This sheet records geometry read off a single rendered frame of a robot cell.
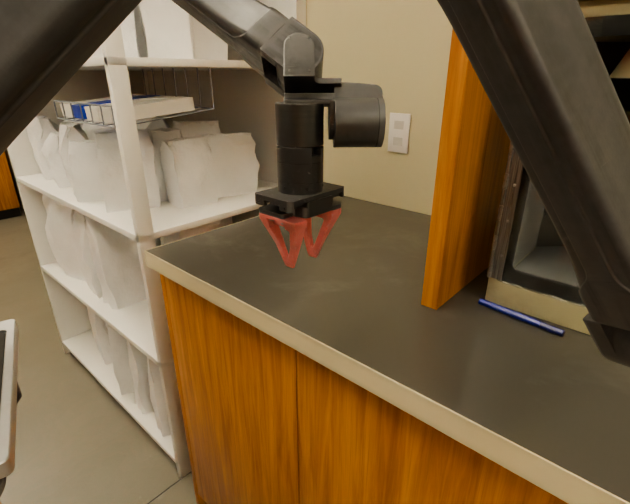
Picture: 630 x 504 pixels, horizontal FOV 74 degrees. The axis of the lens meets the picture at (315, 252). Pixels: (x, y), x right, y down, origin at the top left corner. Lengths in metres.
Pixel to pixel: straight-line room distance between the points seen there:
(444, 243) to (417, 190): 0.62
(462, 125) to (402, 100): 0.66
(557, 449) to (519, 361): 0.16
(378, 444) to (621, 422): 0.33
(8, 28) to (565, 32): 0.27
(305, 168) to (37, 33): 0.34
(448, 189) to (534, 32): 0.43
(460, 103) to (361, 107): 0.21
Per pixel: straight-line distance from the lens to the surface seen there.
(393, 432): 0.70
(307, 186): 0.50
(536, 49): 0.29
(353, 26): 1.43
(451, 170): 0.69
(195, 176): 1.41
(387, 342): 0.67
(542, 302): 0.80
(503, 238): 0.76
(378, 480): 0.80
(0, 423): 0.48
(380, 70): 1.37
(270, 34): 0.55
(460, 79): 0.67
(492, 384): 0.63
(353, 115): 0.50
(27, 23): 0.21
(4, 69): 0.21
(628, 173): 0.33
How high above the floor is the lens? 1.32
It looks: 23 degrees down
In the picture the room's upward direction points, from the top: straight up
